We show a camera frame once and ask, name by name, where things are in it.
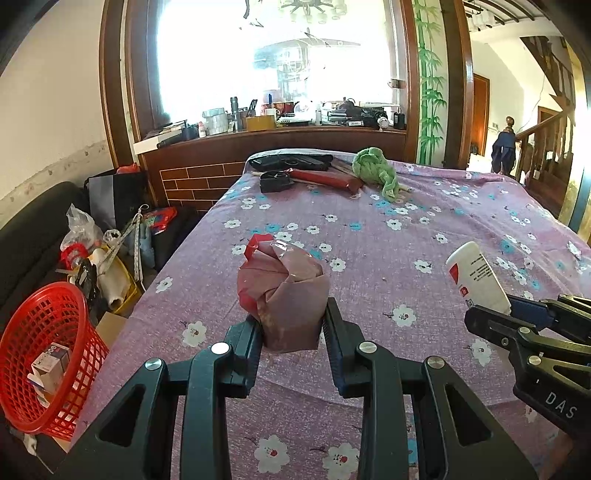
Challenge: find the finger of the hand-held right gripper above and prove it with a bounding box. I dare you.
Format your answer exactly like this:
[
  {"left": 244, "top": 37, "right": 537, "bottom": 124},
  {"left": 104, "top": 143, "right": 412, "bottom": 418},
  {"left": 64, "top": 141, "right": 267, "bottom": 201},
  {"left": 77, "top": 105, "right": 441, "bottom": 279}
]
[
  {"left": 508, "top": 293, "right": 591, "bottom": 340},
  {"left": 464, "top": 305, "right": 591, "bottom": 370}
]

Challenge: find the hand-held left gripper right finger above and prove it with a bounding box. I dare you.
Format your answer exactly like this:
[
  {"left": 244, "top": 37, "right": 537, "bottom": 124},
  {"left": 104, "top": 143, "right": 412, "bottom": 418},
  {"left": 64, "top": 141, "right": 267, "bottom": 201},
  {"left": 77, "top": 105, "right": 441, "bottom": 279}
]
[{"left": 323, "top": 298, "right": 539, "bottom": 480}]

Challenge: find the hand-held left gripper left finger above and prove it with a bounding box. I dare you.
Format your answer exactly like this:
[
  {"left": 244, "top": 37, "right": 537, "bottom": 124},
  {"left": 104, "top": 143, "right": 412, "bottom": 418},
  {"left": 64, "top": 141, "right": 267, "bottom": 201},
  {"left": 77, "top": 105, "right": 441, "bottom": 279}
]
[{"left": 65, "top": 318, "right": 264, "bottom": 480}]

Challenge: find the white spray bottle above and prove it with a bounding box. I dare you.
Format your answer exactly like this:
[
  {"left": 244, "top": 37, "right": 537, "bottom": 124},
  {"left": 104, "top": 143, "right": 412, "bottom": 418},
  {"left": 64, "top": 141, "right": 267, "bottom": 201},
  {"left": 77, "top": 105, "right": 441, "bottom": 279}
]
[{"left": 445, "top": 241, "right": 512, "bottom": 317}]

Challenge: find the brown snack wrapper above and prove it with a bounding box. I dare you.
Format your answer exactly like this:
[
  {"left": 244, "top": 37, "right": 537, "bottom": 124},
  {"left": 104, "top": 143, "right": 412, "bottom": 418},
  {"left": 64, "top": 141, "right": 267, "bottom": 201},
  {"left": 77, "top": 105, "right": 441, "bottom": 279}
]
[{"left": 237, "top": 233, "right": 332, "bottom": 355}]

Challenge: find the red plastic basket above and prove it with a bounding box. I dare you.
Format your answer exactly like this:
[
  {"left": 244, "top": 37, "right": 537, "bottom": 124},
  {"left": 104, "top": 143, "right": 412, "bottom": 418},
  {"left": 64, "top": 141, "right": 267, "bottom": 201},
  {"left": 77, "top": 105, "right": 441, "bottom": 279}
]
[{"left": 0, "top": 281, "right": 110, "bottom": 441}]

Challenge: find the white carton box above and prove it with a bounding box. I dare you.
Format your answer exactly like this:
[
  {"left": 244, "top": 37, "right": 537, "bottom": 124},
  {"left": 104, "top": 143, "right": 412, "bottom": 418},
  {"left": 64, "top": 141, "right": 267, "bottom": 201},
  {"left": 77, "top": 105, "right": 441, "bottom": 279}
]
[{"left": 30, "top": 344, "right": 72, "bottom": 393}]

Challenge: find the purple floral tablecloth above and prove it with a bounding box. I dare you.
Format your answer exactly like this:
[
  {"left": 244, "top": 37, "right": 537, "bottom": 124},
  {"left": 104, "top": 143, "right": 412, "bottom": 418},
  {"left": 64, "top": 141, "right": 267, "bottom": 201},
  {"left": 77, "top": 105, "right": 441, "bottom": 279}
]
[{"left": 74, "top": 150, "right": 591, "bottom": 480}]

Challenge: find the wooden staircase railing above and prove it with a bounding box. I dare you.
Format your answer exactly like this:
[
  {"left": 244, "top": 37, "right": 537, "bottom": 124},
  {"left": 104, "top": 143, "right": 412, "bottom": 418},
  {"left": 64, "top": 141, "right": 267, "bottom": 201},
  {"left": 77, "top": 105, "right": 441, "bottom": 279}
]
[{"left": 515, "top": 108, "right": 578, "bottom": 220}]

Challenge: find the pile of household clutter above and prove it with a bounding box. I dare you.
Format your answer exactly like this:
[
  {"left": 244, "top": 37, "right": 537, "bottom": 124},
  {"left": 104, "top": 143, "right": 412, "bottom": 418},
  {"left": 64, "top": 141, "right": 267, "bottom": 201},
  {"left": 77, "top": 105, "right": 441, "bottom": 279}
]
[{"left": 58, "top": 217, "right": 155, "bottom": 324}]

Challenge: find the red printed bag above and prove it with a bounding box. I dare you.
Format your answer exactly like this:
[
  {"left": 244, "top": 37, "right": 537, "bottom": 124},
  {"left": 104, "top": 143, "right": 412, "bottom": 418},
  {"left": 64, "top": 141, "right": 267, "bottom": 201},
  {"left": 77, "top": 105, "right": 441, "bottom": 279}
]
[{"left": 143, "top": 207, "right": 178, "bottom": 236}]

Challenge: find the small black round item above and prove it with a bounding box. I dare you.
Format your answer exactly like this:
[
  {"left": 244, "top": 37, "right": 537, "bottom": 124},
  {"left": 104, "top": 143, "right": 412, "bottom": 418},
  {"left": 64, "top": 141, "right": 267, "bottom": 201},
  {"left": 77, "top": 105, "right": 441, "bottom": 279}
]
[{"left": 259, "top": 171, "right": 295, "bottom": 193}]

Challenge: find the wooden counter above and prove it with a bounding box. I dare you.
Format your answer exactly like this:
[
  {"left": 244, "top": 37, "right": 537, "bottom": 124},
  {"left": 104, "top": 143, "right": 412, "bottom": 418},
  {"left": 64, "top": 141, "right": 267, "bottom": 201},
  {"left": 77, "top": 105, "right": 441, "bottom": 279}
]
[{"left": 134, "top": 124, "right": 409, "bottom": 217}]

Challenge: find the green cloth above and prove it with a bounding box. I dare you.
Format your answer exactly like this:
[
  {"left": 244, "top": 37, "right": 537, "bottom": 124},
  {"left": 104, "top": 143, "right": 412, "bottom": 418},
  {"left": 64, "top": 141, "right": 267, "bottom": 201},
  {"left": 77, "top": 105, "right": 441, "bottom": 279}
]
[{"left": 352, "top": 147, "right": 400, "bottom": 203}]

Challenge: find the black case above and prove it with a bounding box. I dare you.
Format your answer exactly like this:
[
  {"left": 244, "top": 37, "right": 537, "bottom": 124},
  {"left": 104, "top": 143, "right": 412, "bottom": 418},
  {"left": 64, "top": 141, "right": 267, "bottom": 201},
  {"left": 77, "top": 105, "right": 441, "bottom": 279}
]
[{"left": 249, "top": 154, "right": 334, "bottom": 171}]

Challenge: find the wooden door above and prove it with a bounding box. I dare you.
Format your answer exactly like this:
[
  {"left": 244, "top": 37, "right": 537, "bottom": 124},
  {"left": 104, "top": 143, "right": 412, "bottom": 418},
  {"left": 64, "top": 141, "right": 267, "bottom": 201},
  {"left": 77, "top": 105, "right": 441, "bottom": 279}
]
[{"left": 471, "top": 74, "right": 490, "bottom": 158}]

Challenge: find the grey and black bag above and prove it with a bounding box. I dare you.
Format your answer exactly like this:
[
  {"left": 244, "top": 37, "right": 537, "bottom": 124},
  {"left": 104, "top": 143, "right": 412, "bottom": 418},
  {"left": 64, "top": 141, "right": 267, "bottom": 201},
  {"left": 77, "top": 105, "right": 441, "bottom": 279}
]
[{"left": 84, "top": 170, "right": 151, "bottom": 232}]

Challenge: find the clear plastic bag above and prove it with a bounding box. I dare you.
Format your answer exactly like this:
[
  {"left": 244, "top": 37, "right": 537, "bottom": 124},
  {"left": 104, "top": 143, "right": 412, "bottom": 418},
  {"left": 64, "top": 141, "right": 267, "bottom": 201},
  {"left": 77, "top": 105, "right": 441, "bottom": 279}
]
[{"left": 60, "top": 205, "right": 105, "bottom": 252}]

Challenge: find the clutter on wooden counter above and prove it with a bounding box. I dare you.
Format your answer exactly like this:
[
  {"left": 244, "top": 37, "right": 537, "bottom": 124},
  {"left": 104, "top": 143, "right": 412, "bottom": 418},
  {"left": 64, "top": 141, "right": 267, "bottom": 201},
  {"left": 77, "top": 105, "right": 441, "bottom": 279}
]
[{"left": 157, "top": 95, "right": 407, "bottom": 139}]

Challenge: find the black sofa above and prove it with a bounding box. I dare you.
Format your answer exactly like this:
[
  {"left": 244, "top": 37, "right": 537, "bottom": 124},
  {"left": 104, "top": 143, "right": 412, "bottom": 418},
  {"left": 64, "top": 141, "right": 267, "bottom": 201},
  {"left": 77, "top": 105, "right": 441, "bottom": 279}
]
[{"left": 0, "top": 181, "right": 93, "bottom": 324}]

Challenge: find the chandelier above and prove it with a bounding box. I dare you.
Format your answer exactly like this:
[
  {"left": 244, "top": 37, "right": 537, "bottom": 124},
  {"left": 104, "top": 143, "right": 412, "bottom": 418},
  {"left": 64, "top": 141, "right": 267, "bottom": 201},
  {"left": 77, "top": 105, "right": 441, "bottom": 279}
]
[{"left": 277, "top": 0, "right": 347, "bottom": 24}]

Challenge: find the dark jacket on post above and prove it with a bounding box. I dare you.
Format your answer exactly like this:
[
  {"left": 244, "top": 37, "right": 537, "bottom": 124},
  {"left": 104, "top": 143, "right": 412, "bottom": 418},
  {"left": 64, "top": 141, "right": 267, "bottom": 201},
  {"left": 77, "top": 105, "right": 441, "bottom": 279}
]
[{"left": 491, "top": 116, "right": 518, "bottom": 175}]

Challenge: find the red-handled tool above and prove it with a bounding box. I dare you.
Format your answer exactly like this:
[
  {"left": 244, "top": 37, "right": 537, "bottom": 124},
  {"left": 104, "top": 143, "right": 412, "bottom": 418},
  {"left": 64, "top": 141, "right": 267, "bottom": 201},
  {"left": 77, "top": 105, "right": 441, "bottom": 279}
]
[{"left": 284, "top": 168, "right": 365, "bottom": 192}]

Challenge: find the bamboo wall painting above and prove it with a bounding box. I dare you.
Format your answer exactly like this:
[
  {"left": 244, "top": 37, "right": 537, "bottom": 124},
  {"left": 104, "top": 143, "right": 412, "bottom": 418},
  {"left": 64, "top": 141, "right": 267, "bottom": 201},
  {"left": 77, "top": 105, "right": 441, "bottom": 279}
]
[{"left": 412, "top": 0, "right": 446, "bottom": 164}]

